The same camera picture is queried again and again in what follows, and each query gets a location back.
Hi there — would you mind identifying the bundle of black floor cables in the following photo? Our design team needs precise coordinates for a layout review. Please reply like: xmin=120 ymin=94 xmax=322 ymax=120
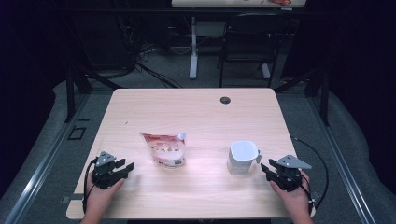
xmin=118 ymin=15 xmax=183 ymax=90

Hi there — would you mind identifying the red and white spouted pouch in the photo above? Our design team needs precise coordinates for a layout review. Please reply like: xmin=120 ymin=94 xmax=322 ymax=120
xmin=139 ymin=132 xmax=188 ymax=169

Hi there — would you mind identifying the person's left hand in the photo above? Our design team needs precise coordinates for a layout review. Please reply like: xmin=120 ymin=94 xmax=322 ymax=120
xmin=84 ymin=174 xmax=125 ymax=216

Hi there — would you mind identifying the black folding chair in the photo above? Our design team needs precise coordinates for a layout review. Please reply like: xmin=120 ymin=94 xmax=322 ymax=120
xmin=218 ymin=12 xmax=292 ymax=89

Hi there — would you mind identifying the black floor socket frame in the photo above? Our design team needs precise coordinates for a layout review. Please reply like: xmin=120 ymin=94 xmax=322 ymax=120
xmin=67 ymin=125 xmax=87 ymax=141

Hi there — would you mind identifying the right hand-held gripper cable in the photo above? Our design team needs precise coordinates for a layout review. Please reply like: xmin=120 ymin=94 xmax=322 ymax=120
xmin=290 ymin=136 xmax=330 ymax=213

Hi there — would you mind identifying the left hand-held gripper cable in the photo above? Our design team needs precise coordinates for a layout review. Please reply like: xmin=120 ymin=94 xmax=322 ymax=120
xmin=81 ymin=158 xmax=98 ymax=215

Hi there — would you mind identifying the hand-held gripper cable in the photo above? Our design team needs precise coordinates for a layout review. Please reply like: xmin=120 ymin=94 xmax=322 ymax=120
xmin=290 ymin=136 xmax=330 ymax=213
xmin=81 ymin=158 xmax=98 ymax=215

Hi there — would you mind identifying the white-legged wooden table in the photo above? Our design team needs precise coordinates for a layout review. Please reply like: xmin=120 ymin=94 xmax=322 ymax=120
xmin=171 ymin=0 xmax=307 ymax=80

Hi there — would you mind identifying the metal floor rail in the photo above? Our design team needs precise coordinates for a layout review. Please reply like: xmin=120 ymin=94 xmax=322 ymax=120
xmin=307 ymin=92 xmax=377 ymax=224
xmin=3 ymin=92 xmax=88 ymax=224

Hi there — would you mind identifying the black metal stand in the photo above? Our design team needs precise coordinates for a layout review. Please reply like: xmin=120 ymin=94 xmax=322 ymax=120
xmin=64 ymin=66 xmax=123 ymax=124
xmin=275 ymin=66 xmax=331 ymax=127

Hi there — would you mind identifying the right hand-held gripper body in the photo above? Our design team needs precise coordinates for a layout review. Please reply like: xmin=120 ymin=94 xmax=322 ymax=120
xmin=272 ymin=154 xmax=312 ymax=192

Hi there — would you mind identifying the person's right hand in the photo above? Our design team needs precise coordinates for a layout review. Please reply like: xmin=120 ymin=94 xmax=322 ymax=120
xmin=270 ymin=174 xmax=312 ymax=216

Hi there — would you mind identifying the white lidded cup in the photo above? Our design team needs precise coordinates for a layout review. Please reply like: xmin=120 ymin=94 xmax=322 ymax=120
xmin=227 ymin=140 xmax=262 ymax=175

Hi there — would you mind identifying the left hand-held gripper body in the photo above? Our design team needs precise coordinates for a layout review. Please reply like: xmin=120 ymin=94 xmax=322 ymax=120
xmin=92 ymin=151 xmax=125 ymax=189

